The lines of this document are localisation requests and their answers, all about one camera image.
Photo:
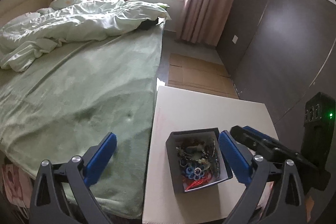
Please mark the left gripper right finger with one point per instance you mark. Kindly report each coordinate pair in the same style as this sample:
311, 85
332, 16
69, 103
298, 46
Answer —
239, 160

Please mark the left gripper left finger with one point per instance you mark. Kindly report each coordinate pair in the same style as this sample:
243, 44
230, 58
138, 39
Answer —
97, 157

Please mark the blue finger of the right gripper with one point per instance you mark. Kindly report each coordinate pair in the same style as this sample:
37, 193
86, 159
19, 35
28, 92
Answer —
253, 139

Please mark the black jewelry box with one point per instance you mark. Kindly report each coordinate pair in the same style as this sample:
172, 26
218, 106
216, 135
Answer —
195, 148

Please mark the blue flower ornament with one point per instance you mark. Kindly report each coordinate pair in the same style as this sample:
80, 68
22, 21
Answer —
195, 172

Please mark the green bed sheet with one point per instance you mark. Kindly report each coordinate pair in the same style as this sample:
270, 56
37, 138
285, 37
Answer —
70, 98

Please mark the flattened cardboard sheets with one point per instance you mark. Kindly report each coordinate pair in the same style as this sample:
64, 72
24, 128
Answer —
200, 76

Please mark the light green duvet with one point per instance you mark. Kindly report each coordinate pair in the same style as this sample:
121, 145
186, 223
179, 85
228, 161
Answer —
27, 37

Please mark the black garment on bed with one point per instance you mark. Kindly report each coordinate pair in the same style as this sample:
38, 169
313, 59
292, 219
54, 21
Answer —
147, 24

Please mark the wall socket plate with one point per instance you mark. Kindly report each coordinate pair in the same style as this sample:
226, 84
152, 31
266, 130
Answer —
235, 39

